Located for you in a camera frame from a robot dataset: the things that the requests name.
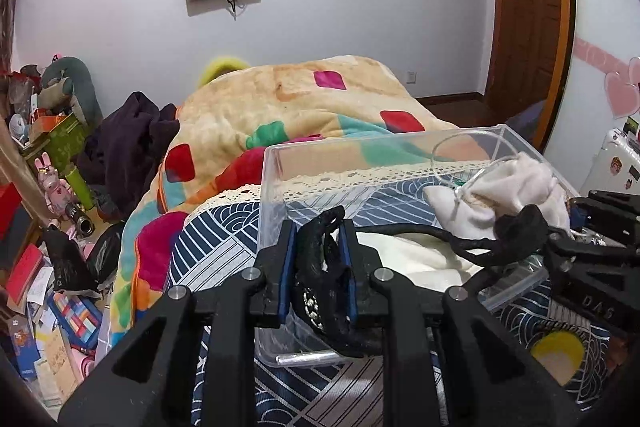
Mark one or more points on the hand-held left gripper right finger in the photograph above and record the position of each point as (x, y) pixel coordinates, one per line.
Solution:
(352, 279)

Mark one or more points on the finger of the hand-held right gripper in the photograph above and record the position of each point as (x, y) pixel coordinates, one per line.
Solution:
(565, 243)
(575, 213)

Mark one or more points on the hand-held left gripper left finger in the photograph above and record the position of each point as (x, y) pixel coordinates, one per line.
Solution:
(286, 277)

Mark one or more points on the clear plastic storage box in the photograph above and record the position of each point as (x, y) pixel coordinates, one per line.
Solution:
(272, 187)

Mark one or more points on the white folded towel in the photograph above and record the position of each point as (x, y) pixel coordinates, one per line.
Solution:
(410, 257)

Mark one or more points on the white suitcase with stickers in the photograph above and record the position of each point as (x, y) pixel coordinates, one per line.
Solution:
(612, 162)

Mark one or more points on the blue patterned lace-edged bedspread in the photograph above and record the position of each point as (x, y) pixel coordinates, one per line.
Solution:
(220, 247)

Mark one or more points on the white cloth pouch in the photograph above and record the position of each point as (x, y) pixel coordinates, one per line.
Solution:
(505, 192)

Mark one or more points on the colourful patchwork fleece blanket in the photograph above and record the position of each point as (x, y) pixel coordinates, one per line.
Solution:
(310, 107)

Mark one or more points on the dark purple garment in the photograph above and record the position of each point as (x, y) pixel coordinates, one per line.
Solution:
(127, 142)

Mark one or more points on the brown wooden door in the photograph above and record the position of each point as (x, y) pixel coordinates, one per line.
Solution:
(527, 7)

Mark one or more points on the black toy spyglass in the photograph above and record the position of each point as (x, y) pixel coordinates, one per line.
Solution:
(80, 218)

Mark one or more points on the black plastic bag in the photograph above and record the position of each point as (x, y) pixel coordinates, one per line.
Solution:
(70, 259)

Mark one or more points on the yellow-green plush toy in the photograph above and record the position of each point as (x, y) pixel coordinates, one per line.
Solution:
(220, 68)

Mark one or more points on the green cylinder bottle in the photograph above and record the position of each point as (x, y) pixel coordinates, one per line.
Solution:
(80, 187)

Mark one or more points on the pile of papers and boxes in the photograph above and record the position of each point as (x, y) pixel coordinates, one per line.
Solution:
(55, 337)

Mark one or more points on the pink bunny toy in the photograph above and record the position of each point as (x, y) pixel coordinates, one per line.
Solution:
(52, 187)

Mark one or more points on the red book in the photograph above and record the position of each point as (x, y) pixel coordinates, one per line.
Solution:
(25, 274)

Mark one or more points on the green cardboard box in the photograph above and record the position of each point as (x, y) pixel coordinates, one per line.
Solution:
(57, 139)

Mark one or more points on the grey plush dinosaur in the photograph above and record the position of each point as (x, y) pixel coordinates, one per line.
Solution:
(75, 79)

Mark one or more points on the pink heart wall sticker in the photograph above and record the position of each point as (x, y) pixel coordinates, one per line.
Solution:
(625, 89)

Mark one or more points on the white wall socket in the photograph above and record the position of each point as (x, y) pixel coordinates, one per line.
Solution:
(411, 76)

